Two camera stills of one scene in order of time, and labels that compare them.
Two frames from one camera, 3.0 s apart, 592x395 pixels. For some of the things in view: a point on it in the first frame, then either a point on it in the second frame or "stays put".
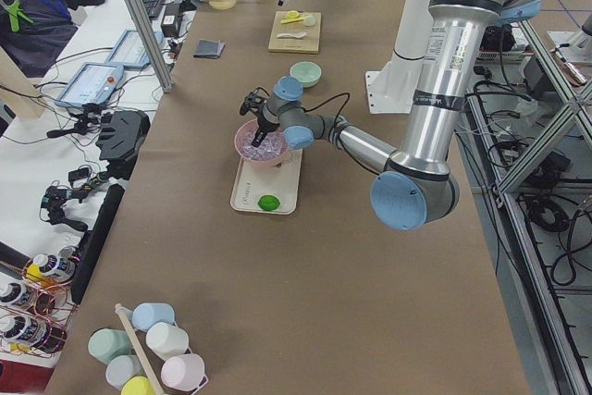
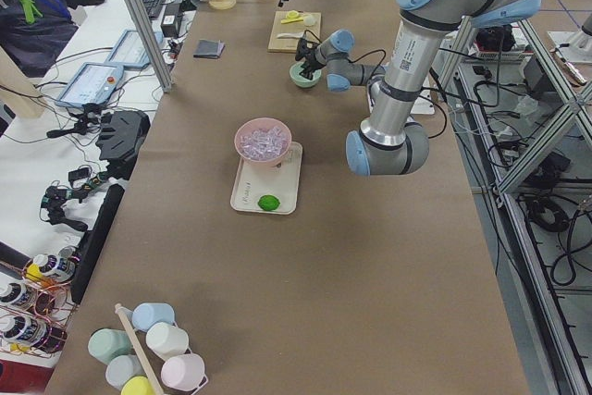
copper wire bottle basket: (37, 303) stays put
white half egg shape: (309, 19) stays put
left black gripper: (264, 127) → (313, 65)
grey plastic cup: (122, 367) stays put
